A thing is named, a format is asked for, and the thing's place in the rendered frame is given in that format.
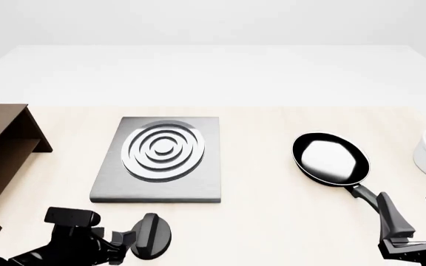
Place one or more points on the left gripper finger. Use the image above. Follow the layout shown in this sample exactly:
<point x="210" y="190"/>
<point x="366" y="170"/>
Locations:
<point x="120" y="253"/>
<point x="123" y="237"/>

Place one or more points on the dark brown wooden cabinet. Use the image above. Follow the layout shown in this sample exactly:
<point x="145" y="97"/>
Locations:
<point x="2" y="130"/>

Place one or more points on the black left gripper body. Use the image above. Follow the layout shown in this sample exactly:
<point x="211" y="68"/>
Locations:
<point x="100" y="246"/>

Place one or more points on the black frying pan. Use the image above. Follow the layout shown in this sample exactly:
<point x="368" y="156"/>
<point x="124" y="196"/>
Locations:
<point x="331" y="158"/>

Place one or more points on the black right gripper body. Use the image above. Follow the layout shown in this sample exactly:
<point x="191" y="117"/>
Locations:
<point x="409" y="249"/>

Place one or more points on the flat grey stove plate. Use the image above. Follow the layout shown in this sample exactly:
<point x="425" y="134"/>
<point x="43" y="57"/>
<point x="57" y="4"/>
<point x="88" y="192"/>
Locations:
<point x="161" y="183"/>

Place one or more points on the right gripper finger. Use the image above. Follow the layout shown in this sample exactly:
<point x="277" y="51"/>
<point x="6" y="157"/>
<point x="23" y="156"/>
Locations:
<point x="392" y="216"/>

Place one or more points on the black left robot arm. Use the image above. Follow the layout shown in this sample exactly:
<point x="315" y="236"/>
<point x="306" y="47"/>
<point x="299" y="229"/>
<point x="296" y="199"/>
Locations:
<point x="39" y="253"/>

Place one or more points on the round black stove knob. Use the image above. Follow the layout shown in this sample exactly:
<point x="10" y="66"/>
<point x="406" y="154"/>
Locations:
<point x="152" y="235"/>

